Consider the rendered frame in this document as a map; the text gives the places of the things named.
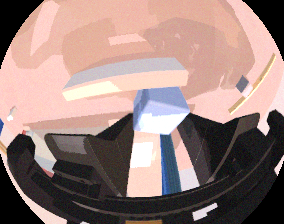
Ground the orange thin bar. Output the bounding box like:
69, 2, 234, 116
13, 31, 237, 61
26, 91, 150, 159
228, 53, 276, 115

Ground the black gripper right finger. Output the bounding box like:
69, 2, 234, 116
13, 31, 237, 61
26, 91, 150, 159
177, 112, 260, 186

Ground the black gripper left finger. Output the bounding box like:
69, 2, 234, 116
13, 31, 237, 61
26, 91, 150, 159
44, 113, 134, 197

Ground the small light blue block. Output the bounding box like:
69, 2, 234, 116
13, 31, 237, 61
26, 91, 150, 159
133, 87, 190, 135

